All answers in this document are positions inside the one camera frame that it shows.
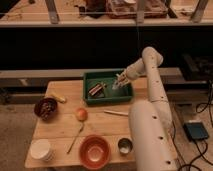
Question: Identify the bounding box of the grey towel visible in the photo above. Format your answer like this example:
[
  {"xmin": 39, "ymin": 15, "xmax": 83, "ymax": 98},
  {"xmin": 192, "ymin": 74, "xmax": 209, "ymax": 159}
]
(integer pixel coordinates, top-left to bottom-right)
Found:
[{"xmin": 112, "ymin": 84, "xmax": 120, "ymax": 90}]

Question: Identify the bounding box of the green plastic tray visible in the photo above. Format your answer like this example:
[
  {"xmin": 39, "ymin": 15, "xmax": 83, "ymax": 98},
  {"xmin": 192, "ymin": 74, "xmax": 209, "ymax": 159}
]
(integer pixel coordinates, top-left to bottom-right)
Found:
[{"xmin": 83, "ymin": 70, "xmax": 133, "ymax": 105}]

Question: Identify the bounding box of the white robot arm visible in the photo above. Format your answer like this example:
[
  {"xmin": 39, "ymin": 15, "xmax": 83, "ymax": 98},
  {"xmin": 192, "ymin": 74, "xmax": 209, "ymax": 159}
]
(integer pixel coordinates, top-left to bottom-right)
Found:
[{"xmin": 113, "ymin": 47, "xmax": 177, "ymax": 171}]

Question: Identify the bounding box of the striped sponge block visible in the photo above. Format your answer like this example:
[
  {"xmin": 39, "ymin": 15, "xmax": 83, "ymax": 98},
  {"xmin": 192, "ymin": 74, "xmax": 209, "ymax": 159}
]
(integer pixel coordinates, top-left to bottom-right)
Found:
[{"xmin": 88, "ymin": 83, "xmax": 106, "ymax": 97}]

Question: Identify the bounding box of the red apple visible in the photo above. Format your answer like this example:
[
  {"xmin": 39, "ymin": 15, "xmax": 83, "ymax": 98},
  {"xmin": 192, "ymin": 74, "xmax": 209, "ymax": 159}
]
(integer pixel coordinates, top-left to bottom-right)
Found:
[{"xmin": 75, "ymin": 108, "xmax": 88, "ymax": 121}]

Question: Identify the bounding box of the metal spoon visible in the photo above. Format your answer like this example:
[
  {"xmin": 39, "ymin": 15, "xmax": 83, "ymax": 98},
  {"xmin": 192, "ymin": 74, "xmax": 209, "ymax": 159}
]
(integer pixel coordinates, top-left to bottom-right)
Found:
[{"xmin": 66, "ymin": 122, "xmax": 85, "ymax": 154}]

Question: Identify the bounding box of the yellow banana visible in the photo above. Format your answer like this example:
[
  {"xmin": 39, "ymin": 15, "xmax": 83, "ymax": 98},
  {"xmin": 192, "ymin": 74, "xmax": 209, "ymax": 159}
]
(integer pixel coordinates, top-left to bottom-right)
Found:
[{"xmin": 50, "ymin": 94, "xmax": 67, "ymax": 103}]

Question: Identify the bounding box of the small metal cup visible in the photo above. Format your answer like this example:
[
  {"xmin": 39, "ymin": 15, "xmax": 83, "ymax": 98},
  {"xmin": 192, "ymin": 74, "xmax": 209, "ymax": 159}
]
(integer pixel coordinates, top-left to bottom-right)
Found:
[{"xmin": 118, "ymin": 138, "xmax": 133, "ymax": 155}]

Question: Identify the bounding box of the orange plastic bowl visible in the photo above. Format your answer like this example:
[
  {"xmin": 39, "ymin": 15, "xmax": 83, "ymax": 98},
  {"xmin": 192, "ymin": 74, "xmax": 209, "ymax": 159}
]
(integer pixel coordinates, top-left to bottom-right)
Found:
[{"xmin": 79, "ymin": 135, "xmax": 111, "ymax": 170}]

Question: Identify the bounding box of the dark bowl with nuts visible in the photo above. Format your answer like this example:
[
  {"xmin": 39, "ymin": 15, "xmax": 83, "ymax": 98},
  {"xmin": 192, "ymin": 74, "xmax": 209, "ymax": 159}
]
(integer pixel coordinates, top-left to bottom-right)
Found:
[{"xmin": 34, "ymin": 98, "xmax": 58, "ymax": 121}]

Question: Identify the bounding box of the blue foot pedal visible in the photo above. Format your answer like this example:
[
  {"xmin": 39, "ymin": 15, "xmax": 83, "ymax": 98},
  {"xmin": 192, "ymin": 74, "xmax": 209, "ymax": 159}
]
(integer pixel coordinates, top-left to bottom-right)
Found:
[{"xmin": 183, "ymin": 122, "xmax": 209, "ymax": 141}]

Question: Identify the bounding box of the stack of white bowls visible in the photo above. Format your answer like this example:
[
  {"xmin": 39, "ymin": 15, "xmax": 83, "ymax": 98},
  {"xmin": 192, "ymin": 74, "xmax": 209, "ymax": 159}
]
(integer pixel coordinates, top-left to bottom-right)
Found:
[{"xmin": 30, "ymin": 139, "xmax": 53, "ymax": 161}]

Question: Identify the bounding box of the black cable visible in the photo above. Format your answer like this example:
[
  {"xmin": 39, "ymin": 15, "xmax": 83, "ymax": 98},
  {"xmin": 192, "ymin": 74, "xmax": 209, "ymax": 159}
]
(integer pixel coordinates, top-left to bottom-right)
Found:
[{"xmin": 171, "ymin": 83, "xmax": 213, "ymax": 171}]

